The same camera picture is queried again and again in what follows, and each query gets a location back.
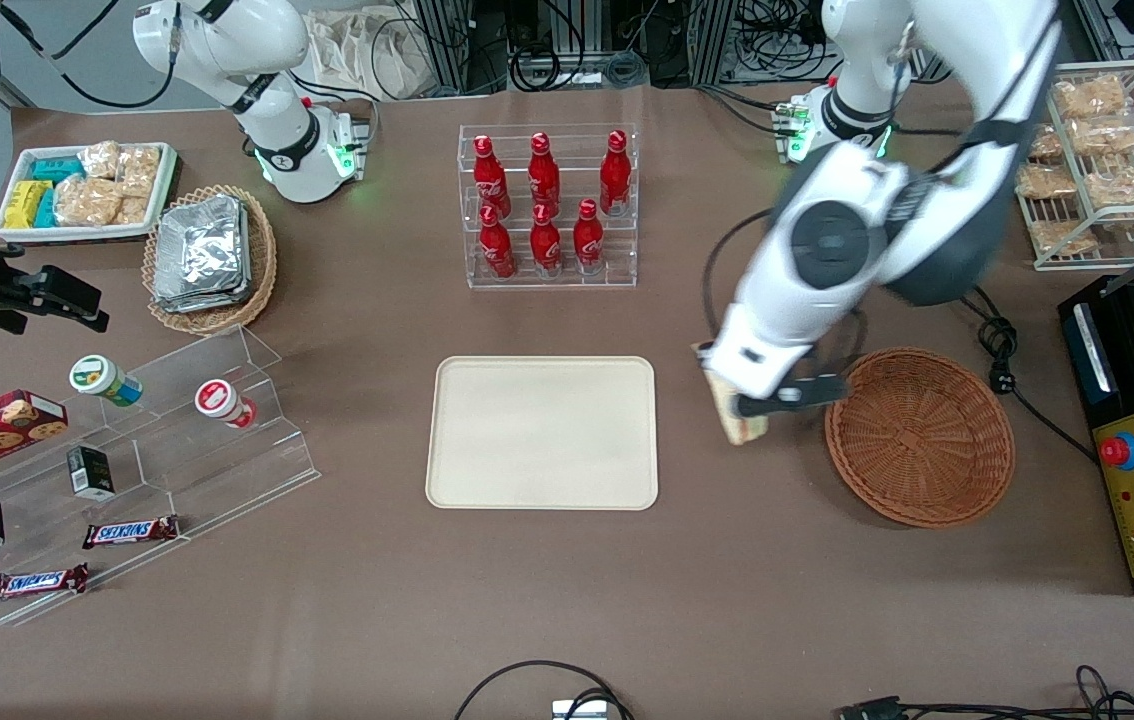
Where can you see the triangular sandwich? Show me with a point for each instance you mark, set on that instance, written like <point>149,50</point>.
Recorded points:
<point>742,430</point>

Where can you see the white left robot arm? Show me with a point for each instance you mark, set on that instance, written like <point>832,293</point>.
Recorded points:
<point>862,60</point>

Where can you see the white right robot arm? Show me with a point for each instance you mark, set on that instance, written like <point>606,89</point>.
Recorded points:
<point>257,60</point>

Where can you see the white rectangular snack tray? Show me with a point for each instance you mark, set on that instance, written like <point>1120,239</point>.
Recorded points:
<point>77,234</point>

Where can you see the light wicker basket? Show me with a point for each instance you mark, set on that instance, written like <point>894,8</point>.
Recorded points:
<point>264,260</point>

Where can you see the cream plastic serving tray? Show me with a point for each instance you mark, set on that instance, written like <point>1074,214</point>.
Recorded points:
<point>542,432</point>

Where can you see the round brown wicker basket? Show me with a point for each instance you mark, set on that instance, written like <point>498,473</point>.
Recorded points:
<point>917,440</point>

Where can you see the green lid yogurt cup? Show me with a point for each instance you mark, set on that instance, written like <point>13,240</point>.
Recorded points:
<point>102,379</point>

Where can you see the teal snack packet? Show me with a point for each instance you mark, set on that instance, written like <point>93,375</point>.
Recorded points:
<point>57,169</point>
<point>47,208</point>

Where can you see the yellow snack packet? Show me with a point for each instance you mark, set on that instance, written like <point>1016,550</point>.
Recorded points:
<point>25,204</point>

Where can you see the clear rice cracker bag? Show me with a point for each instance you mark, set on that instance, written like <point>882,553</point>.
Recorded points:
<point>87,200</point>
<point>132,210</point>
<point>99,159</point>
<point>139,168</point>

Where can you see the silver foil pack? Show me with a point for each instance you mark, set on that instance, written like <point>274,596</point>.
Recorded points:
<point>202,304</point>
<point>199,245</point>

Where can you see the red lid yogurt cup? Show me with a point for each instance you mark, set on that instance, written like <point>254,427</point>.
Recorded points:
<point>222,402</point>

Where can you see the clear acrylic stepped shelf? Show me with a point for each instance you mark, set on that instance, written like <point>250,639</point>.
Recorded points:
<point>177,470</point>

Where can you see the brown Snickers bar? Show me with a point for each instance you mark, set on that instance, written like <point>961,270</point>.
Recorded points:
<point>130,532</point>
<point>37,582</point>

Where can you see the beige cloth bag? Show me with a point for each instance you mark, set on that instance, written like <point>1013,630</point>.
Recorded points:
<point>367,55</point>

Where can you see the red cola bottle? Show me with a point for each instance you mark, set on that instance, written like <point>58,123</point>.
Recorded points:
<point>615,175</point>
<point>588,240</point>
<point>491,180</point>
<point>497,248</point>
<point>544,178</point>
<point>546,245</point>

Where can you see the clear acrylic bottle rack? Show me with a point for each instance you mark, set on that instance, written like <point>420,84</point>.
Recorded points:
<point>552,283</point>

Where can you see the small grey device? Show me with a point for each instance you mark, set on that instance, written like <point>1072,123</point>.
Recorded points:
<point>579,710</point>

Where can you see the clear bagged pastry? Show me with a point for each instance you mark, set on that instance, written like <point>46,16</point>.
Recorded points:
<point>1112,137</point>
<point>1047,143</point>
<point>1045,182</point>
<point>1127,187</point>
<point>1090,97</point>
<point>1062,236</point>

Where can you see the black machine housing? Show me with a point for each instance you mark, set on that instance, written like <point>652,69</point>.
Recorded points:
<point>1132,340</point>

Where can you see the aluminium frame post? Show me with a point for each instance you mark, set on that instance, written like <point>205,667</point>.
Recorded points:
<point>712,40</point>
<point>452,45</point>

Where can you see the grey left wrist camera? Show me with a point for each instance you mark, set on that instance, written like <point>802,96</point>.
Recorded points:
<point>787,398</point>

